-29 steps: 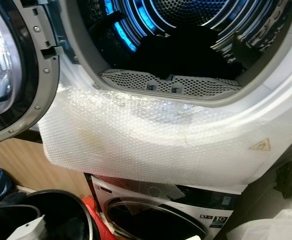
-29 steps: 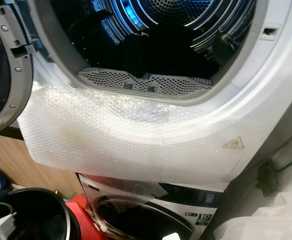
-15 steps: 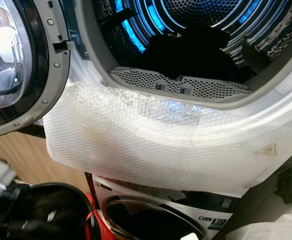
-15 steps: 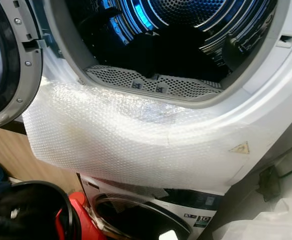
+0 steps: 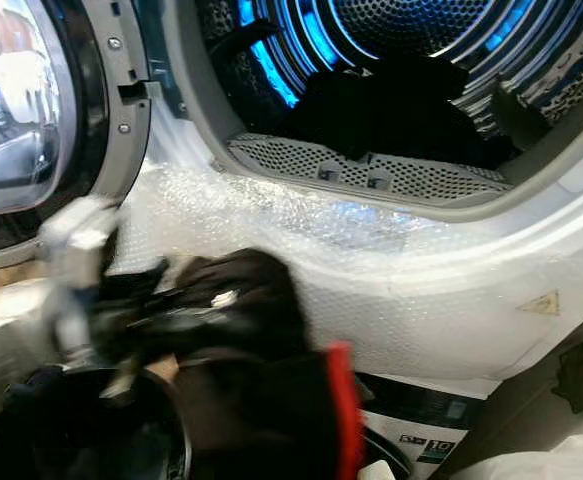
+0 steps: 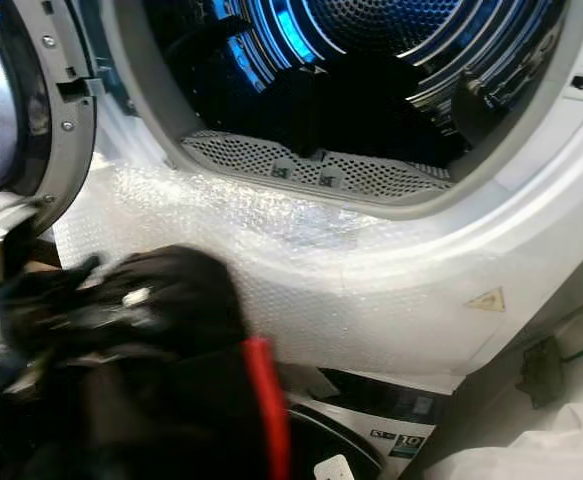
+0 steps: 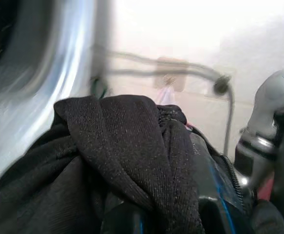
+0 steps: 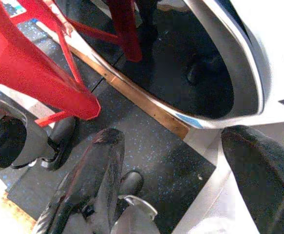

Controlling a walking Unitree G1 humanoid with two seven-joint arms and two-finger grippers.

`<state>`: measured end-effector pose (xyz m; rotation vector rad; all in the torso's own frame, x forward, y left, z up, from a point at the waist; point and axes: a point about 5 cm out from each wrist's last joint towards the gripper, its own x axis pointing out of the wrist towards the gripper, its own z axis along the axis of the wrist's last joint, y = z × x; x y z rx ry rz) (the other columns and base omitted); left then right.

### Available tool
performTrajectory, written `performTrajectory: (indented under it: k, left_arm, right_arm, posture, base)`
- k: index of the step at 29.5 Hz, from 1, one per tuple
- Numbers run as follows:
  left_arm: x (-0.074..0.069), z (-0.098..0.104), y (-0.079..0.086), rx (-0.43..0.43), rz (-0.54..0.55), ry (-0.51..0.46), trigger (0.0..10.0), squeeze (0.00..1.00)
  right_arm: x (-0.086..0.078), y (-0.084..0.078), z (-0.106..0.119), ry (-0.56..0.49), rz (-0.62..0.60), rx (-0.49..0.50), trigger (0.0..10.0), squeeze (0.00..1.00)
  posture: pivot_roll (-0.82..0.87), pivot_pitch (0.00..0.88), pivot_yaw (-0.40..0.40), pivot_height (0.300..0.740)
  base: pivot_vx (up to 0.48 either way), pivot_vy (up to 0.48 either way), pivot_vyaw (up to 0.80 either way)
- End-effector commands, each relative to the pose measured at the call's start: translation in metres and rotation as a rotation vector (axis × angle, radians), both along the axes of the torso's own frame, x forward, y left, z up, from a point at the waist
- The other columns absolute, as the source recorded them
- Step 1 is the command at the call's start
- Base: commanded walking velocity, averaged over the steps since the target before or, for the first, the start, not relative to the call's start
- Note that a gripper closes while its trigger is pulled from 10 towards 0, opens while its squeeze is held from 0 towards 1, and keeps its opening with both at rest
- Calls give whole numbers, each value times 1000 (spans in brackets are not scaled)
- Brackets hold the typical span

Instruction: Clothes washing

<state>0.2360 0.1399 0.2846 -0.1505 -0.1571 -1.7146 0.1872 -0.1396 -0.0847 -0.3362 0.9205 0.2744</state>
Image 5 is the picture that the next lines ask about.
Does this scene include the clear bubble wrap sheet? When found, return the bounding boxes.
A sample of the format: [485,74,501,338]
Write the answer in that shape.
[111,165,532,377]

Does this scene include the black round laundry basket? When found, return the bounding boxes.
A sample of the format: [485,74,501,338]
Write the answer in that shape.
[0,365,194,480]

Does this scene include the white front-loading dryer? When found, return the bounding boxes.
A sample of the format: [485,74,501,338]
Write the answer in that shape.
[111,0,583,389]

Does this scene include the washing machine with label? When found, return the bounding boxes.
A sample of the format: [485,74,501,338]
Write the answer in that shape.
[356,373,484,480]

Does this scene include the black garment with red trim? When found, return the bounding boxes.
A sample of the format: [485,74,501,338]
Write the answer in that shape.
[121,248,368,480]

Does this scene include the black clothes pile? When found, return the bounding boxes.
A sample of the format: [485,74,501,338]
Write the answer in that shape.
[291,55,488,167]

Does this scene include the yellow triangle warning sticker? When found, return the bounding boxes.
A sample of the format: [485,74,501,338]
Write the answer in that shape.
[518,290,562,317]

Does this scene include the round glass dryer door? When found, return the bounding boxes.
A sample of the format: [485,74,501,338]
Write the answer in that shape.
[0,0,158,273]

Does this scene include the white plastic sheet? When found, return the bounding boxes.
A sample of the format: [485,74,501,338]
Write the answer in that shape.
[449,430,583,480]

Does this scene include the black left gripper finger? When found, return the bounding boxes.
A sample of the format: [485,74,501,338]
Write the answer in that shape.
[123,257,172,301]

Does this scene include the grey mesh lint filter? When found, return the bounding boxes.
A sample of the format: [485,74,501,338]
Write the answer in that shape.
[226,133,512,201]

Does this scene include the perforated steel dryer drum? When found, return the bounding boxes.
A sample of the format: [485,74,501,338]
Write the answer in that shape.
[196,0,583,171]

